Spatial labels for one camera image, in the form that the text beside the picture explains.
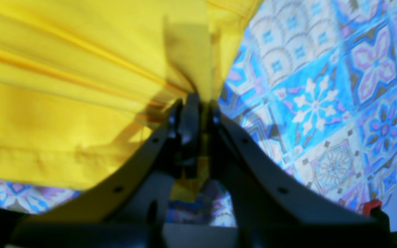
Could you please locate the patterned blue tablecloth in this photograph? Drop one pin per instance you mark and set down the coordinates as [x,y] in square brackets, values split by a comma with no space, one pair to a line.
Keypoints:
[314,83]

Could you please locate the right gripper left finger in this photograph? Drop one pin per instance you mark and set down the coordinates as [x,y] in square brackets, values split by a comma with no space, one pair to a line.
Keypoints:
[127,209]

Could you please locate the yellow T-shirt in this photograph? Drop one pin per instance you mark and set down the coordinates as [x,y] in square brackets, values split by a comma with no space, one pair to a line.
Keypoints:
[83,82]

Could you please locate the red clamp left edge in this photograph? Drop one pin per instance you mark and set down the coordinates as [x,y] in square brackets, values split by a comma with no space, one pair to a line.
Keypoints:
[371,206]

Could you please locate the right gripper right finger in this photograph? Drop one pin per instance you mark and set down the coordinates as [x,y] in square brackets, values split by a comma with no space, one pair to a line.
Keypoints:
[273,210]

